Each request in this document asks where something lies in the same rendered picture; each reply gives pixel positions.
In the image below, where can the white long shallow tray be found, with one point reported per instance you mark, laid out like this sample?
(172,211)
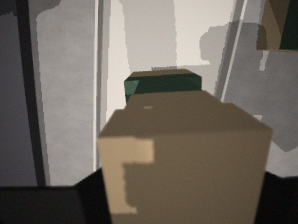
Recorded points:
(148,35)

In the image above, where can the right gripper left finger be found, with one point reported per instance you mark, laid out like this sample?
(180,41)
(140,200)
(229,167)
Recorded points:
(85,202)

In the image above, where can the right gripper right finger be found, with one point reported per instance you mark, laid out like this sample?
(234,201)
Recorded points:
(278,201)

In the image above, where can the tan rectangular block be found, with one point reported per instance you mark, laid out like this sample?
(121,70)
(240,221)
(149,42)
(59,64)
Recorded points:
(177,155)
(279,26)

